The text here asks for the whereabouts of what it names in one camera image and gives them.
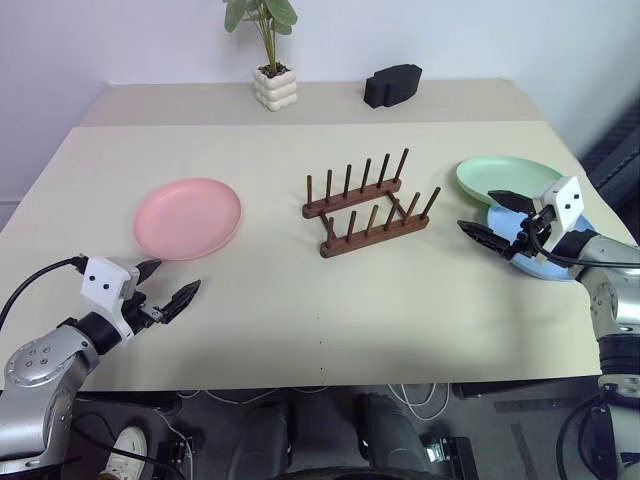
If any pink plate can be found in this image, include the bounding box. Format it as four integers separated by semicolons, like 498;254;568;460
132;177;245;263

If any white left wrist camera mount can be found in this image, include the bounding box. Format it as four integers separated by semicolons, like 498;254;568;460
80;256;141;342

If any blue plate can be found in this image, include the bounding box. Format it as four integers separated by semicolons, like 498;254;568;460
485;203;599;283

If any cream bubble plant pot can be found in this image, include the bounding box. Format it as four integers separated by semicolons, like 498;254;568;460
251;60;300;113

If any black ribbed object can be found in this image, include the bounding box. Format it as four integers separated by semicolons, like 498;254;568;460
578;106;640;202

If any green plate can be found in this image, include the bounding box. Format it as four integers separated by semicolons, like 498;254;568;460
454;155;567;209

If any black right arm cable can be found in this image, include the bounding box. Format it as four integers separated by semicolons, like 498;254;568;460
527;219;640;267

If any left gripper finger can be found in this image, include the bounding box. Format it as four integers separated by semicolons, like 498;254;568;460
160;278;203;326
136;259;163;290

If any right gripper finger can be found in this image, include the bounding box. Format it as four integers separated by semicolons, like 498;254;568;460
487;189;537;217
456;220;520;261

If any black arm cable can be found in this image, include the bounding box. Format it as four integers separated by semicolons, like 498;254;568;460
0;255;88;326
527;219;640;267
556;389;610;480

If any white shoe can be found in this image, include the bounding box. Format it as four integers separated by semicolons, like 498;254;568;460
101;425;149;480

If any dark rounded shape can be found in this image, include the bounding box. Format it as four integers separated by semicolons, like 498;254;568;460
227;398;304;480
353;392;432;480

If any white floor cable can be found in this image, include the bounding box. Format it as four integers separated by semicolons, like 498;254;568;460
387;382;451;422

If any black caster block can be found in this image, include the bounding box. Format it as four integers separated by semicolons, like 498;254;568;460
158;433;202;474
418;433;475;480

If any black foam block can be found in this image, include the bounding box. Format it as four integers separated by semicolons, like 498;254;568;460
363;62;425;109

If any green leafy plant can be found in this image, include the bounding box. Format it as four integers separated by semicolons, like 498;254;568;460
222;0;299;76

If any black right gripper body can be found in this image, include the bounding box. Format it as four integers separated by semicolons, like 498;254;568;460
511;204;557;261

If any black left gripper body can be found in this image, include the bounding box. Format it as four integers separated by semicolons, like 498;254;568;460
121;291;170;338

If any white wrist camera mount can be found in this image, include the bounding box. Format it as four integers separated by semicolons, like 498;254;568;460
531;175;587;265
80;256;141;342

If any wooden dish rack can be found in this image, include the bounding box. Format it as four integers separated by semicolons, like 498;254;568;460
301;146;443;260

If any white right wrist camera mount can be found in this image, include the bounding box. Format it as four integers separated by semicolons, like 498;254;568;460
531;175;587;265

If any black lower arm cable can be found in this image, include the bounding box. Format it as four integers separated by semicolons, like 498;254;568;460
556;389;610;480

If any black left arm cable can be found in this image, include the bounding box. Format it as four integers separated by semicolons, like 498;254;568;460
0;255;88;326

